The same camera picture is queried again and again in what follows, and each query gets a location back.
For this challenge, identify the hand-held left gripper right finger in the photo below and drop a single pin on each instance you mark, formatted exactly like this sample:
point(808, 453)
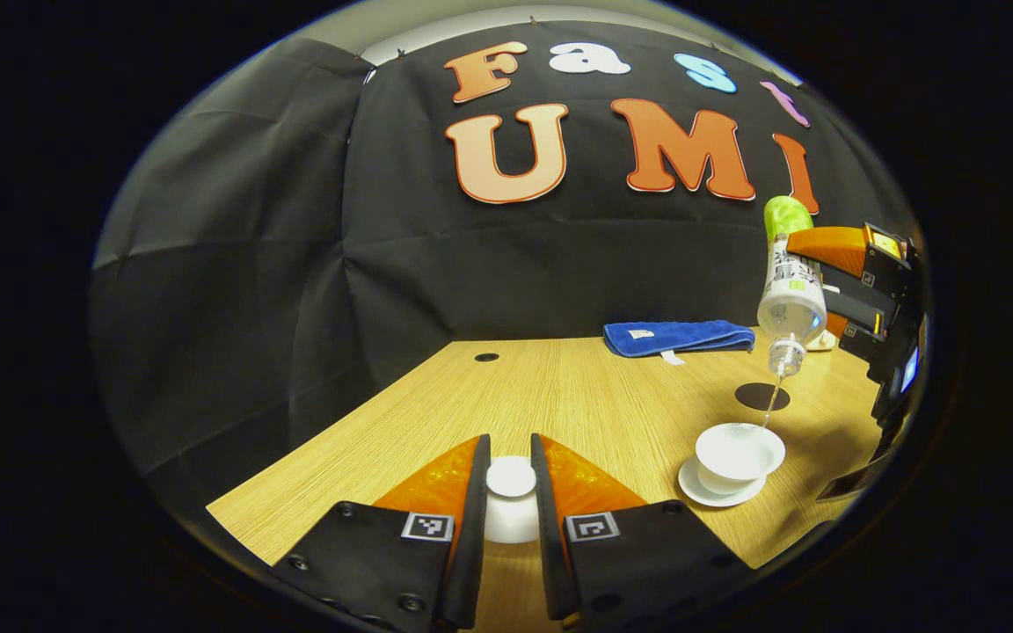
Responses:
point(550, 563)

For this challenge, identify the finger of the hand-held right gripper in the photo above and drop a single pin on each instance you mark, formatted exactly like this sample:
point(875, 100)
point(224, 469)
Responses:
point(841, 246)
point(858, 308)

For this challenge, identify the white teacup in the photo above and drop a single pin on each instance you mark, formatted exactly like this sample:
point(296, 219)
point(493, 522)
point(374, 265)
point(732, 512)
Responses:
point(735, 457)

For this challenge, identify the white saucer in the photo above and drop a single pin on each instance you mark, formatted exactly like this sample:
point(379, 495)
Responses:
point(709, 497)

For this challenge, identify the clear water bottle green label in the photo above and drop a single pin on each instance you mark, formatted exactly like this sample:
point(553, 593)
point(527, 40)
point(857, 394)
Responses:
point(790, 299)

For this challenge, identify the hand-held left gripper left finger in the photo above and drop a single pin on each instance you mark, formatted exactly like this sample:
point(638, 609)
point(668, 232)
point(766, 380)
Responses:
point(471, 563)

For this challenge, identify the white toaster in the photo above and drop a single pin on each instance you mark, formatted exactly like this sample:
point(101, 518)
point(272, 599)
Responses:
point(821, 343)

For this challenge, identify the black backdrop cloth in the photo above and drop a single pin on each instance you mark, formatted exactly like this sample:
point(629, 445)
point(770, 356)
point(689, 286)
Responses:
point(295, 264)

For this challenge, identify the blue towel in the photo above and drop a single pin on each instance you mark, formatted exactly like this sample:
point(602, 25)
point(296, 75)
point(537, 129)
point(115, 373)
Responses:
point(674, 338)

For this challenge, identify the white teacup lid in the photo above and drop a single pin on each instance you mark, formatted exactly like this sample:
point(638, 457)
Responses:
point(511, 479)

